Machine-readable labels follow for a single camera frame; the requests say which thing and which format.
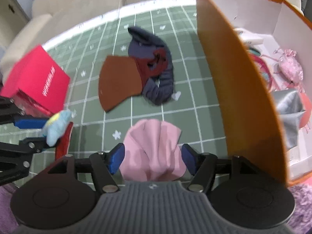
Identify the navy maroon brown garment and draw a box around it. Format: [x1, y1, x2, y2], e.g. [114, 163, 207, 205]
[98, 26, 174, 112]

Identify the red lidded clear box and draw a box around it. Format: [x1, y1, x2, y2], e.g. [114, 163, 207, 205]
[1, 45, 70, 117]

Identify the teal plush toy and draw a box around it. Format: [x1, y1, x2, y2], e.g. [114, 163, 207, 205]
[246, 44, 276, 92]

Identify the pink round plush ball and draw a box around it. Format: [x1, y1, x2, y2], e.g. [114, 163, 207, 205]
[299, 92, 311, 128]

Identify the white teal card box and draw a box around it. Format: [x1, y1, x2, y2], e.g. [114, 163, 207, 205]
[234, 27, 263, 45]

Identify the grey satin cloth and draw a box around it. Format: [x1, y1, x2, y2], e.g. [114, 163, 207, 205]
[271, 89, 306, 150]

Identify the small blue yellow plush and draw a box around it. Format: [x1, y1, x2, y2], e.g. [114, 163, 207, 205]
[41, 109, 71, 147]

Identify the pink fabric hat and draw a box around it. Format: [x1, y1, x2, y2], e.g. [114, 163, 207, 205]
[120, 119, 187, 182]

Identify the orange white cardboard box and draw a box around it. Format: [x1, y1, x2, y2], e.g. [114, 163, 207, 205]
[196, 0, 311, 185]

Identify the green grid tablecloth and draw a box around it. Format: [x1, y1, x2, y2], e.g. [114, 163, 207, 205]
[43, 0, 227, 158]

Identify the pink sequin pouch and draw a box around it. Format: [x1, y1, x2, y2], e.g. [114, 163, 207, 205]
[274, 48, 304, 91]

